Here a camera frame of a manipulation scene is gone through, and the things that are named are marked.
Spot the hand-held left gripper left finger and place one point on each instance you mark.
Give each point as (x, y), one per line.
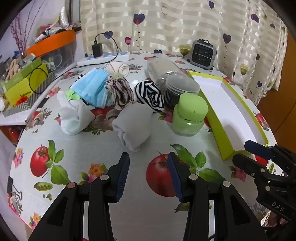
(122, 178)

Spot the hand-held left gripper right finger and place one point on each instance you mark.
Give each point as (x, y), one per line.
(173, 178)

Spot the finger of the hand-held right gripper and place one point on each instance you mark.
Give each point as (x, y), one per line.
(249, 164)
(256, 148)

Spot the yellow-green shallow box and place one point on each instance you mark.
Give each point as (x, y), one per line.
(231, 111)

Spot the pale grey ribbed sock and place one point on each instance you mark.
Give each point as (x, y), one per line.
(131, 125)

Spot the white sock with green trim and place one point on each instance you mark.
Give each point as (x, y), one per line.
(74, 118)

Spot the black white striped sock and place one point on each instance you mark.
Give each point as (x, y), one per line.
(81, 77)
(149, 96)

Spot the blue face mask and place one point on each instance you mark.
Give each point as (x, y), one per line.
(92, 85)

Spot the person's right hand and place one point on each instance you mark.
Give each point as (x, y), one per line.
(275, 221)

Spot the vegetable print tablecloth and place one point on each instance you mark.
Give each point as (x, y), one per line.
(92, 148)

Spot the wooden door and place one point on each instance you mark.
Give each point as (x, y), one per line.
(286, 92)

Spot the green jar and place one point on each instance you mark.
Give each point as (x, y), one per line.
(189, 113)

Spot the clear jar with dark contents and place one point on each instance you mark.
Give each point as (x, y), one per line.
(178, 92)

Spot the grey portable heater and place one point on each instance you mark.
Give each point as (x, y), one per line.
(203, 54)

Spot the grey folded cloth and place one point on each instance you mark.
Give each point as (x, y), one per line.
(159, 69)

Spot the zigzag patterned box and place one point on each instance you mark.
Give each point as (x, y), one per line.
(34, 103)

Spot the white blue power strip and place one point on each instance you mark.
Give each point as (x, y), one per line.
(108, 58)

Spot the white side table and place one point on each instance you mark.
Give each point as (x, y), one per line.
(11, 119)

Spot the black charger adapter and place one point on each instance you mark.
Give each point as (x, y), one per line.
(97, 49)

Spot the yellow-green cardboard box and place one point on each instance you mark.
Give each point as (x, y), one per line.
(20, 92)

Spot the green cardboard box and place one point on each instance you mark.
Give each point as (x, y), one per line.
(18, 76)

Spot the heart print curtain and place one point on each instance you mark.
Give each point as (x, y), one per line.
(173, 23)

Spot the orange lid storage box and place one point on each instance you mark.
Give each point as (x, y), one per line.
(50, 44)

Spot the beige figure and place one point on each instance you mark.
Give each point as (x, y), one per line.
(12, 68)

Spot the pile of assorted packets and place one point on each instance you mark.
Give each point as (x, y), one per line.
(53, 27)

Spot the purple flower branches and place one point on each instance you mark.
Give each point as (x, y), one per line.
(19, 34)

